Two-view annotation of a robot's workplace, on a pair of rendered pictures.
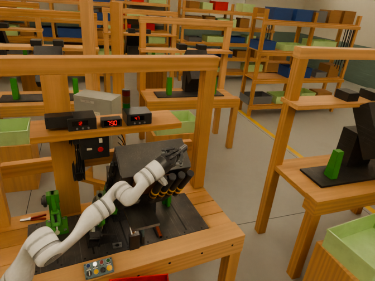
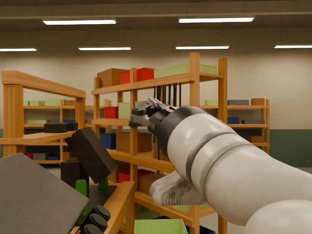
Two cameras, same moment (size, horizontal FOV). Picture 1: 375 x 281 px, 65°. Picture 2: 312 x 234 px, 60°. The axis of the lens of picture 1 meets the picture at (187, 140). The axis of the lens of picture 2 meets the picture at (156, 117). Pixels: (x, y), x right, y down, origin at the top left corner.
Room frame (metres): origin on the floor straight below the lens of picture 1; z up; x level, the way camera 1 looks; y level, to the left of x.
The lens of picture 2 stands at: (0.95, 0.42, 1.69)
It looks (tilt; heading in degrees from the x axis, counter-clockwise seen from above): 0 degrees down; 293
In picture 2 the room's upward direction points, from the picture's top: straight up
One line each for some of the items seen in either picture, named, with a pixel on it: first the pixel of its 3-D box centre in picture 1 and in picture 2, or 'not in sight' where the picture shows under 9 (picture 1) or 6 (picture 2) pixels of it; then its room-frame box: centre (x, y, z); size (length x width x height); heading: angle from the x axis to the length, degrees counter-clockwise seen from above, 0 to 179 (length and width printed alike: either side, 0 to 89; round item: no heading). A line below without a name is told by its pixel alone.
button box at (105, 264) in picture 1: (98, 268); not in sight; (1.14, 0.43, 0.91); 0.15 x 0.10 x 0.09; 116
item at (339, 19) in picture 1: (297, 63); not in sight; (6.82, -2.32, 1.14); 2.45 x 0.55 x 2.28; 111
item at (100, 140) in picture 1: (94, 143); not in sight; (1.62, 0.58, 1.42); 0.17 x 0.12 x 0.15; 116
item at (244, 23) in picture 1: (222, 42); not in sight; (9.45, -0.81, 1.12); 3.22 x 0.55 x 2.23; 111
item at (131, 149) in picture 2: not in sight; (144, 152); (2.52, -2.84, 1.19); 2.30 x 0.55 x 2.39; 151
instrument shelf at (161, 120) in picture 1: (109, 124); not in sight; (1.72, 0.50, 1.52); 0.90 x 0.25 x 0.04; 116
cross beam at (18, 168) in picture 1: (107, 156); not in sight; (1.82, 0.55, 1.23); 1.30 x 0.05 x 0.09; 116
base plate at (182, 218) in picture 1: (120, 227); not in sight; (1.49, 0.39, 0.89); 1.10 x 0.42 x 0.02; 116
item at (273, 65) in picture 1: (273, 62); not in sight; (11.06, -2.88, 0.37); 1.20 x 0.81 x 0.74; 113
